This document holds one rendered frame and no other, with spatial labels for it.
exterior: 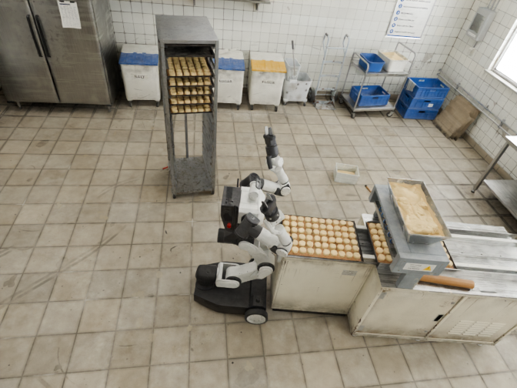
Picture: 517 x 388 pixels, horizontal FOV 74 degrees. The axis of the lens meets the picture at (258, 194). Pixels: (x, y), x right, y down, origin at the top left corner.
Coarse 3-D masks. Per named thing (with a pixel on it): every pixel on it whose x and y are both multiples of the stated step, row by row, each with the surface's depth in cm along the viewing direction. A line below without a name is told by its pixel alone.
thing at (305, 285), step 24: (360, 240) 269; (288, 264) 256; (312, 264) 255; (336, 264) 254; (360, 264) 254; (288, 288) 278; (312, 288) 277; (336, 288) 276; (360, 288) 275; (312, 312) 309; (336, 312) 302
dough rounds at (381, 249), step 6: (372, 228) 271; (378, 228) 271; (372, 234) 267; (378, 234) 268; (372, 240) 262; (378, 240) 263; (384, 240) 262; (378, 246) 257; (384, 246) 257; (378, 252) 252; (384, 252) 254; (378, 258) 249; (384, 258) 248; (390, 258) 249; (450, 264) 250
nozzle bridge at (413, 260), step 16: (384, 192) 262; (384, 208) 249; (384, 224) 256; (400, 224) 239; (400, 240) 227; (400, 256) 217; (416, 256) 218; (432, 256) 220; (400, 272) 227; (416, 272) 226; (432, 272) 226; (400, 288) 240
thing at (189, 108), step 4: (208, 104) 343; (172, 108) 326; (176, 108) 328; (180, 108) 328; (184, 108) 332; (188, 108) 331; (192, 108) 332; (196, 108) 335; (200, 108) 332; (204, 108) 336; (208, 108) 333; (172, 112) 324; (176, 112) 324
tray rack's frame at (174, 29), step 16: (160, 16) 314; (176, 16) 319; (192, 16) 324; (160, 32) 283; (176, 32) 288; (192, 32) 292; (208, 32) 296; (160, 64) 345; (176, 160) 428; (192, 160) 431; (192, 176) 409; (176, 192) 386
